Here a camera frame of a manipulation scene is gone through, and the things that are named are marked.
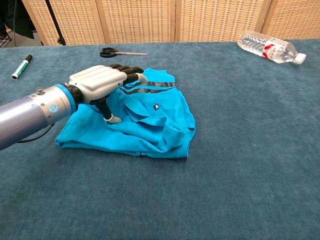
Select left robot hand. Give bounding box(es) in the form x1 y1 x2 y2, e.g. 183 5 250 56
67 63 149 124

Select blue printed t-shirt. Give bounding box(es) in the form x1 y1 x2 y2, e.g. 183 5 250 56
54 67 197 160

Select black tripod stand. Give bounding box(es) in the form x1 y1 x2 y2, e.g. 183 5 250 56
44 0 67 46

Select woven wooden folding screen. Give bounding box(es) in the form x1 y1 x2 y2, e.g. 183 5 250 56
21 0 320 46

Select green white marker pen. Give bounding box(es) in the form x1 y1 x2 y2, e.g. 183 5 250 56
10 54 34 81

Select person in black clothes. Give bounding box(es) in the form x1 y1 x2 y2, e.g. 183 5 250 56
0 0 35 41

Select blue carpet table cover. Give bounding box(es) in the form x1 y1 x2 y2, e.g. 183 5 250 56
0 38 320 240

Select clear plastic water bottle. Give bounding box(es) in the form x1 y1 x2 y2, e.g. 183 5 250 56
236 29 307 66

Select black handled scissors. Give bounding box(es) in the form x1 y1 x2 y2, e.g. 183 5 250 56
99 46 149 59

